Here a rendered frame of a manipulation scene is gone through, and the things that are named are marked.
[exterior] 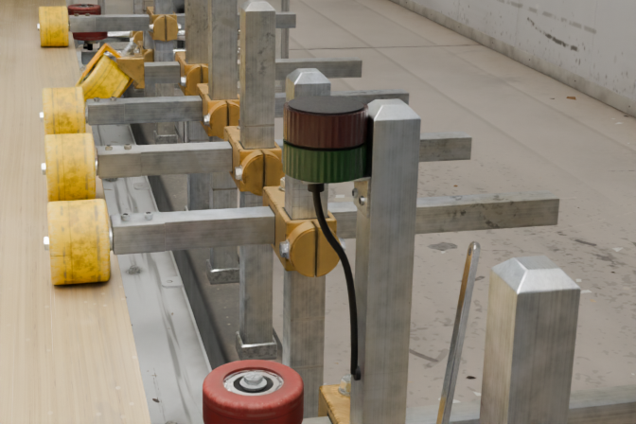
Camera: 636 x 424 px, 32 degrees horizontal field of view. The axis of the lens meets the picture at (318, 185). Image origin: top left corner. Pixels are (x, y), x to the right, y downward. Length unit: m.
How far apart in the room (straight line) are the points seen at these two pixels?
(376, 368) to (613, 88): 5.19
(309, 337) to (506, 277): 0.55
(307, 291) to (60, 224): 0.24
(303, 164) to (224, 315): 0.76
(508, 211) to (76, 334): 0.46
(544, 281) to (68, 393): 0.45
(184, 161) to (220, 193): 0.25
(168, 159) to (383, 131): 0.58
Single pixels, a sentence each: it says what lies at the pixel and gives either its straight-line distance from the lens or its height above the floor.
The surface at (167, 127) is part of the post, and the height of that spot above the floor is 0.74.
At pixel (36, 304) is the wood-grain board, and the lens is 1.06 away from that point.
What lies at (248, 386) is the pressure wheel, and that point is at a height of 0.91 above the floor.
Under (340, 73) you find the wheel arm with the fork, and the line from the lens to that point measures 1.86.
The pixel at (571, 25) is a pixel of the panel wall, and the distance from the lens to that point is 6.40.
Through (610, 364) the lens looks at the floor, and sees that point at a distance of 3.06.
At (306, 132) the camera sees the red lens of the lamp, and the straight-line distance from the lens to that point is 0.76.
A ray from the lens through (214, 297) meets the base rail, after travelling 1.56.
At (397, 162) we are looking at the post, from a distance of 0.79.
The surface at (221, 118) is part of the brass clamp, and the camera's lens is 1.50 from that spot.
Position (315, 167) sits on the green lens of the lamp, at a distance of 0.76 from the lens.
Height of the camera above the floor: 1.32
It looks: 18 degrees down
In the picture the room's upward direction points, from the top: 1 degrees clockwise
